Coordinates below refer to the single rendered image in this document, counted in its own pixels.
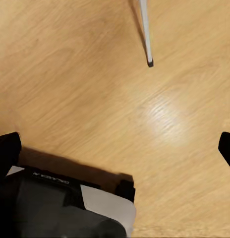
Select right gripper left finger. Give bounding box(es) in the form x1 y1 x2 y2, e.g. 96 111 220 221
0 132 22 185

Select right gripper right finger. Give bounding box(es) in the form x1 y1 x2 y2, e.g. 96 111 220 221
218 132 230 166

